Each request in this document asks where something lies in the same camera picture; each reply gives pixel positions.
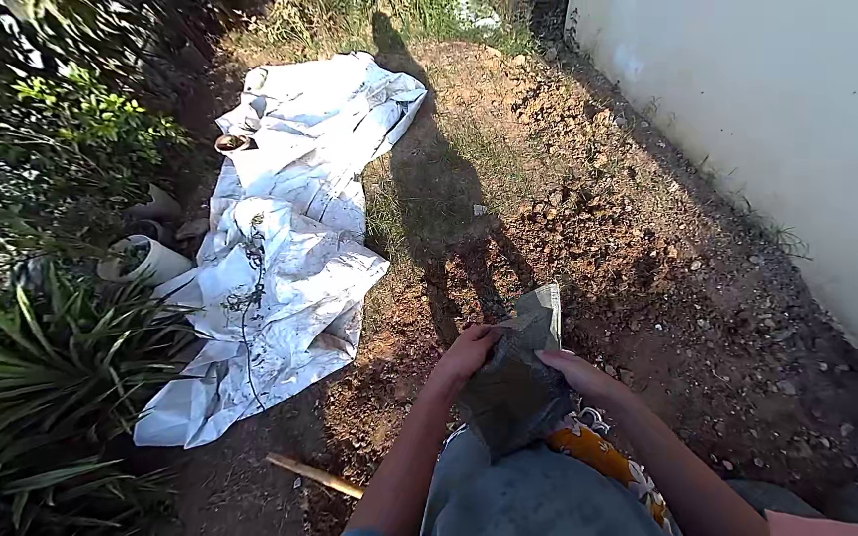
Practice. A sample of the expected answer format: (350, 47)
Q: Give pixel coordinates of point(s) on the person's right hand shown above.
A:
(587, 378)

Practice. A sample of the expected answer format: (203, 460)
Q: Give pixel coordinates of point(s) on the person's left hand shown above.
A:
(462, 359)

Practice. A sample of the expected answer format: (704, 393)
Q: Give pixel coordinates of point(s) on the person's left fingers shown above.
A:
(486, 333)

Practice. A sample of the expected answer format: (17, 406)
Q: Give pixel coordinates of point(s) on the person's right thumb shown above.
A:
(556, 358)

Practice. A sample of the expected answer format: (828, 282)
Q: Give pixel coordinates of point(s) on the grey woven plastic bag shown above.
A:
(520, 380)

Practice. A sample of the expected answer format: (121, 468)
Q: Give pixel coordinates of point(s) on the person's left forearm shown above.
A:
(414, 454)

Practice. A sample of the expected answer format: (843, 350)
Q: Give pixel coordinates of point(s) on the person's right forearm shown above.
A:
(682, 469)

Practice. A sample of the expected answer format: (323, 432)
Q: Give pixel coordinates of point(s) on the person's body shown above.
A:
(533, 495)

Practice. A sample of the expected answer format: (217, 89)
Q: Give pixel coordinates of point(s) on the white tarp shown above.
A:
(295, 260)

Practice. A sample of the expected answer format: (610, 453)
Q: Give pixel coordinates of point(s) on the wooden stick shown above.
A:
(315, 476)

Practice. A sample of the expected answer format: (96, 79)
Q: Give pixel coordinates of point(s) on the dry twig with leaves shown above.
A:
(255, 275)

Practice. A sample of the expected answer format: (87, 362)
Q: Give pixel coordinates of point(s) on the brown round pot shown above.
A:
(232, 143)

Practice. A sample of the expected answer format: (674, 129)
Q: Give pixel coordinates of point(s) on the green grass clump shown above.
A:
(399, 21)

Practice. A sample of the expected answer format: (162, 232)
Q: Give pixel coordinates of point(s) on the white plant pot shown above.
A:
(161, 262)

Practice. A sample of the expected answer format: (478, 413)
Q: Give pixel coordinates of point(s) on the grey curved pot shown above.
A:
(162, 205)

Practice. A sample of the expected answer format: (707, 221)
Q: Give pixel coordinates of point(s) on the spiky long-leaved plant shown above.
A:
(49, 380)

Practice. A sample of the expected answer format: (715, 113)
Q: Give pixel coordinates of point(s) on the green leafy shrub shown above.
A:
(64, 126)

